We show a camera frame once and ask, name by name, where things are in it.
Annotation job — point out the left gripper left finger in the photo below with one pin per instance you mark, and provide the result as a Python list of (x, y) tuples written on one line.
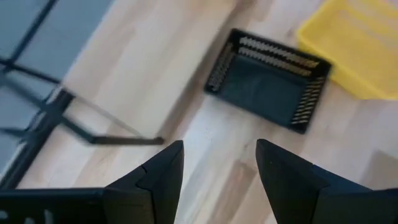
[(149, 193)]

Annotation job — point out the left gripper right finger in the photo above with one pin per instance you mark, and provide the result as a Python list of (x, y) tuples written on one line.
[(295, 193)]

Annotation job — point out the black slotted plastic basket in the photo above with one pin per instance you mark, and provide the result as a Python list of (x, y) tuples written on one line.
[(264, 87)]

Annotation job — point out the yellow slotted plastic basket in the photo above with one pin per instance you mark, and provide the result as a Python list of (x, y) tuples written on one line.
[(357, 46)]

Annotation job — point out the black aluminium table frame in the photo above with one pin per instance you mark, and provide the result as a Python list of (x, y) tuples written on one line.
[(46, 118)]

